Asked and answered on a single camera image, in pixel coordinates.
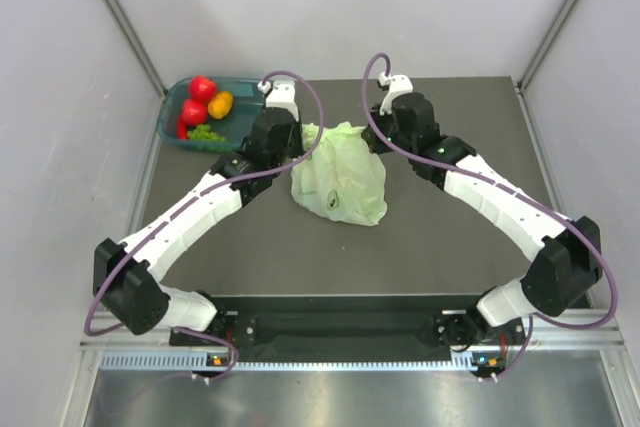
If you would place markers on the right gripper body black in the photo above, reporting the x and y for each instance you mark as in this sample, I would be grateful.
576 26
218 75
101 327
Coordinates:
387 125

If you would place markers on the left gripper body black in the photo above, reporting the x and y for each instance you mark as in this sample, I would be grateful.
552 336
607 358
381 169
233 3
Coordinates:
293 147

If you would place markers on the light green plastic bag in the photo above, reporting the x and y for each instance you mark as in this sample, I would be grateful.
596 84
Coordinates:
342 180

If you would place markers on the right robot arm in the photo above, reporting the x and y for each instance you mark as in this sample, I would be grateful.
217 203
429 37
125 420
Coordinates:
562 252

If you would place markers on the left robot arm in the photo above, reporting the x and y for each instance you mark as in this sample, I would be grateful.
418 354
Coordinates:
128 274

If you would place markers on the orange fake fruit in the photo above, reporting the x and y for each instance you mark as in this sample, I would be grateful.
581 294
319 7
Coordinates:
221 105

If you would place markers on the green fake grapes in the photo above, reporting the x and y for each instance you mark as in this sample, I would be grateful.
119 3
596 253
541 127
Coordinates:
204 133

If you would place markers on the upper red fake apple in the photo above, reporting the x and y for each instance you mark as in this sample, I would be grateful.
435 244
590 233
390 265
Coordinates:
202 89

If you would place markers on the red fake chili pepper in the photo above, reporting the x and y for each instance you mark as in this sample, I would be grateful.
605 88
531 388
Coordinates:
181 130

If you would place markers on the teal plastic basket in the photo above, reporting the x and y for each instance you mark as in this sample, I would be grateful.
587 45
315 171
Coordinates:
247 106

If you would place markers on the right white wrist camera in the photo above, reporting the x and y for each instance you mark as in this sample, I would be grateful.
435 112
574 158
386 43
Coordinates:
394 86

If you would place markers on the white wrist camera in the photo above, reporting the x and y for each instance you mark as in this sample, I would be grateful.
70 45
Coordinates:
280 94
394 86

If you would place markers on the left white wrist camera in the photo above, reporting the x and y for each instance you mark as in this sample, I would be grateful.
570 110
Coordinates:
280 94

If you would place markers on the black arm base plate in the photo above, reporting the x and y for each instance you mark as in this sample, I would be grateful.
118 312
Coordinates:
252 329

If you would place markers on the grey slotted cable duct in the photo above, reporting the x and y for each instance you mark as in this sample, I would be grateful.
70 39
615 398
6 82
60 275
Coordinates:
209 362

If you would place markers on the aluminium frame rail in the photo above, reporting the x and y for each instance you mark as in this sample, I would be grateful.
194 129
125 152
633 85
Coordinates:
545 337

